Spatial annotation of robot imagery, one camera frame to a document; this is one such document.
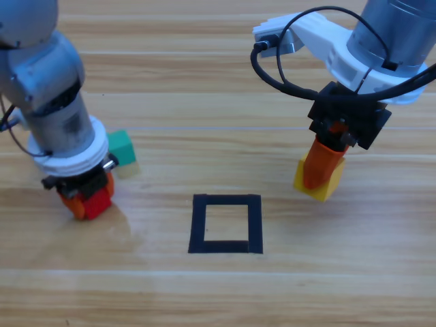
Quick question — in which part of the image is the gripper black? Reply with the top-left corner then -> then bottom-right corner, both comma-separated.
41,153 -> 120,221
302,82 -> 392,191

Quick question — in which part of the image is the red wooden block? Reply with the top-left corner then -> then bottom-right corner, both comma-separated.
81,189 -> 113,221

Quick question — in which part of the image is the yellow wooden block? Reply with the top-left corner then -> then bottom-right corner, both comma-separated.
293,157 -> 347,202

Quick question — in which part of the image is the green wooden block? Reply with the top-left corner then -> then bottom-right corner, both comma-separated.
107,130 -> 137,168

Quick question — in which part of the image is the black tape square outline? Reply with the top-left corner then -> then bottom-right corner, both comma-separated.
187,193 -> 264,255

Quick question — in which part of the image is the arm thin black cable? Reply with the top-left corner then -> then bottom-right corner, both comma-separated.
0,98 -> 52,158
275,5 -> 391,86

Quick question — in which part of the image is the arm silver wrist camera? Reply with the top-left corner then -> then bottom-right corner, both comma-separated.
253,29 -> 304,57

